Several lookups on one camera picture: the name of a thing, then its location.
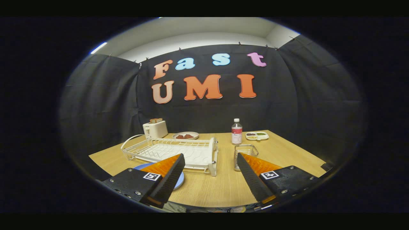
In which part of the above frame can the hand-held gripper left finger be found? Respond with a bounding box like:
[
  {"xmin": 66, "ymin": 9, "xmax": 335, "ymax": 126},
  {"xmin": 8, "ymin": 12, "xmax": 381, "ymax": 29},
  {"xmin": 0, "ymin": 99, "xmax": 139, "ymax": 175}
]
[{"xmin": 102, "ymin": 153, "xmax": 185, "ymax": 209}]

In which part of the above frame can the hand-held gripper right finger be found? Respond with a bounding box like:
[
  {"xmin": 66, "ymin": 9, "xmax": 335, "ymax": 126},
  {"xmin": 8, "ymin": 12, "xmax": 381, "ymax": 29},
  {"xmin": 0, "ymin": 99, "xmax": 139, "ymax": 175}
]
[{"xmin": 237, "ymin": 153, "xmax": 324, "ymax": 208}]

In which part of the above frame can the blue plate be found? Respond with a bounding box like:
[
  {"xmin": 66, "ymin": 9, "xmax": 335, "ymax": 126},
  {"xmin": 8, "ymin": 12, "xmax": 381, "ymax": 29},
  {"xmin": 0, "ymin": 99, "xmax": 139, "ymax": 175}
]
[{"xmin": 133, "ymin": 162, "xmax": 185, "ymax": 190}]

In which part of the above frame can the metal wire basket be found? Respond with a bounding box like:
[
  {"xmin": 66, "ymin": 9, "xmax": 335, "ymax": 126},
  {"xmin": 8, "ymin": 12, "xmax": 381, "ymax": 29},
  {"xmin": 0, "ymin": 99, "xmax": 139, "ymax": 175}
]
[{"xmin": 234, "ymin": 144, "xmax": 259, "ymax": 171}]

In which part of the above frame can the white wire dish rack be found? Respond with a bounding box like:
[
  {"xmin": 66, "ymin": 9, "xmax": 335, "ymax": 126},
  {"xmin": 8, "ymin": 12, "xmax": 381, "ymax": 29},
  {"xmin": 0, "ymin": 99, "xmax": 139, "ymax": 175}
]
[{"xmin": 121, "ymin": 134, "xmax": 219, "ymax": 177}]

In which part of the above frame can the small plate with red food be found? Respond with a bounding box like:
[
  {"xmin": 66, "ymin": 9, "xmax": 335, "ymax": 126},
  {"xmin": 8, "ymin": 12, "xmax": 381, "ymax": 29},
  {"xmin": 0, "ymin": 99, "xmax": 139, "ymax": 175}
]
[{"xmin": 172, "ymin": 132, "xmax": 199, "ymax": 140}]

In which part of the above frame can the white divided snack tray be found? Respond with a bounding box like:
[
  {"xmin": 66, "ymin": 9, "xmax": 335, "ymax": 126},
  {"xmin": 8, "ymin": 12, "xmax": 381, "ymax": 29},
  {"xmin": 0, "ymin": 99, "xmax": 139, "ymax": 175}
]
[{"xmin": 245, "ymin": 131, "xmax": 269, "ymax": 141}]

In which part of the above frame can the clear plastic bottle red label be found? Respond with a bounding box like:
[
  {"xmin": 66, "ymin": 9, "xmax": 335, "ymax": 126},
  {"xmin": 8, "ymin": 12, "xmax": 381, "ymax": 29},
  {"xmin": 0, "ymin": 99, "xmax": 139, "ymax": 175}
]
[{"xmin": 231, "ymin": 119, "xmax": 243, "ymax": 145}]

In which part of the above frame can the white toaster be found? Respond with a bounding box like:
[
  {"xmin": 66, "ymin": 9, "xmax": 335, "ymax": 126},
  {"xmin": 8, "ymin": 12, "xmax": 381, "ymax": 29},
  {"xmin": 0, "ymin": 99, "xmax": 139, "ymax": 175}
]
[{"xmin": 143, "ymin": 120, "xmax": 168, "ymax": 139}]

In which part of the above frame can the black backdrop cloth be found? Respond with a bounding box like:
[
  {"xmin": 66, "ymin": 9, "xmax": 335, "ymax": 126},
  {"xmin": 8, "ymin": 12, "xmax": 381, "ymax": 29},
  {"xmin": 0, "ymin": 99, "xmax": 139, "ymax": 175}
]
[{"xmin": 59, "ymin": 34, "xmax": 368, "ymax": 180}]

